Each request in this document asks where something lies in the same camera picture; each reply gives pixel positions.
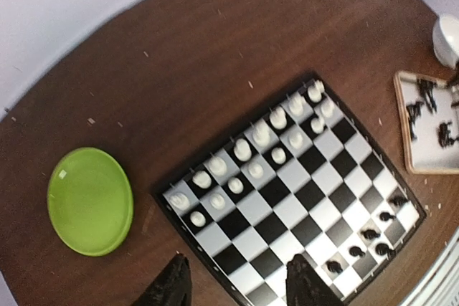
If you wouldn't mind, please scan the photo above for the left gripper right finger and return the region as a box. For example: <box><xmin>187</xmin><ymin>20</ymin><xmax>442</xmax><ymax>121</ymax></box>
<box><xmin>285</xmin><ymin>254</ymin><xmax>343</xmax><ymax>306</ymax></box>

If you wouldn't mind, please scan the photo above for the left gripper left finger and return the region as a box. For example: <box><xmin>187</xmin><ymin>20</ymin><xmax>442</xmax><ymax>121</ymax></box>
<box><xmin>132</xmin><ymin>254</ymin><xmax>192</xmax><ymax>306</ymax></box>

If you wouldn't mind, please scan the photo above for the black chess pawn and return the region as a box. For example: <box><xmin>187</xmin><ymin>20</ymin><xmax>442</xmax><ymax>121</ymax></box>
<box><xmin>379</xmin><ymin>211</ymin><xmax>396</xmax><ymax>221</ymax></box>
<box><xmin>326</xmin><ymin>260</ymin><xmax>343</xmax><ymax>274</ymax></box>
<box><xmin>349</xmin><ymin>246</ymin><xmax>366</xmax><ymax>257</ymax></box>
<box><xmin>389</xmin><ymin>195</ymin><xmax>409</xmax><ymax>208</ymax></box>
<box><xmin>360</xmin><ymin>229</ymin><xmax>381</xmax><ymax>241</ymax></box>

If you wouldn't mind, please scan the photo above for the black white chess board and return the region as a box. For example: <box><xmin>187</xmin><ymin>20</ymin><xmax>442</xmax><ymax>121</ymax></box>
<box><xmin>152</xmin><ymin>72</ymin><xmax>426</xmax><ymax>305</ymax></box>

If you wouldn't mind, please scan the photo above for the black chess pieces pile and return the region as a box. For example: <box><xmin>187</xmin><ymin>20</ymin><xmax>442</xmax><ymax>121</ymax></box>
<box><xmin>404</xmin><ymin>78</ymin><xmax>459</xmax><ymax>149</ymax></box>

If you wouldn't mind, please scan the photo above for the white pawn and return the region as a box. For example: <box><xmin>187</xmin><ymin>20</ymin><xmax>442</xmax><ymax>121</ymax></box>
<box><xmin>227</xmin><ymin>177</ymin><xmax>244</xmax><ymax>194</ymax></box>
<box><xmin>288</xmin><ymin>130</ymin><xmax>303</xmax><ymax>149</ymax></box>
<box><xmin>247</xmin><ymin>161</ymin><xmax>264</xmax><ymax>178</ymax></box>
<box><xmin>271</xmin><ymin>147</ymin><xmax>286</xmax><ymax>165</ymax></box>
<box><xmin>209</xmin><ymin>193</ymin><xmax>226</xmax><ymax>210</ymax></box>
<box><xmin>311</xmin><ymin>117</ymin><xmax>325</xmax><ymax>134</ymax></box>
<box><xmin>189</xmin><ymin>211</ymin><xmax>207</xmax><ymax>227</ymax></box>
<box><xmin>321</xmin><ymin>99</ymin><xmax>336</xmax><ymax>118</ymax></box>

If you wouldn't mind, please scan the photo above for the white knight piece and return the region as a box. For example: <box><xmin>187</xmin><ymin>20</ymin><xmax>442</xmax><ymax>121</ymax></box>
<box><xmin>192</xmin><ymin>171</ymin><xmax>212</xmax><ymax>189</ymax></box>
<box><xmin>288</xmin><ymin>95</ymin><xmax>306</xmax><ymax>117</ymax></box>

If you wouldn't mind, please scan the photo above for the green plate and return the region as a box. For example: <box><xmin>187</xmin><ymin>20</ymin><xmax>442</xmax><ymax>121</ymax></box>
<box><xmin>47</xmin><ymin>147</ymin><xmax>133</xmax><ymax>257</ymax></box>

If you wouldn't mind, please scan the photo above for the white bishop piece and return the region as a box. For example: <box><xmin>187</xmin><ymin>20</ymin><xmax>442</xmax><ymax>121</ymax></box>
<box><xmin>269</xmin><ymin>106</ymin><xmax>287</xmax><ymax>130</ymax></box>
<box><xmin>208</xmin><ymin>156</ymin><xmax>227</xmax><ymax>176</ymax></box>

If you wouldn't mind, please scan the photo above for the white queen piece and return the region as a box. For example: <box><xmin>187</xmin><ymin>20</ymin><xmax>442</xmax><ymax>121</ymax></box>
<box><xmin>252</xmin><ymin>120</ymin><xmax>270</xmax><ymax>147</ymax></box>

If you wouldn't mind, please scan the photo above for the white rook piece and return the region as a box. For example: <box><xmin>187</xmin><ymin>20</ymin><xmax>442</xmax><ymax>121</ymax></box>
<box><xmin>307</xmin><ymin>80</ymin><xmax>324</xmax><ymax>103</ymax></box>

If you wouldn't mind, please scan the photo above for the wooden metal tray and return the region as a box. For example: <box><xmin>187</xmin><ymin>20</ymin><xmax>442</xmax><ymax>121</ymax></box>
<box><xmin>394</xmin><ymin>70</ymin><xmax>458</xmax><ymax>174</ymax></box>

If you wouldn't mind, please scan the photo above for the white bowl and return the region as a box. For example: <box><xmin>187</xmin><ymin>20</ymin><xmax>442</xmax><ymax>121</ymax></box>
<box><xmin>432</xmin><ymin>14</ymin><xmax>458</xmax><ymax>70</ymax></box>

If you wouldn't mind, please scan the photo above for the front aluminium rail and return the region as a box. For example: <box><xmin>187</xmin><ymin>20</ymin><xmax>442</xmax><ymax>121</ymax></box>
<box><xmin>401</xmin><ymin>230</ymin><xmax>458</xmax><ymax>306</ymax></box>

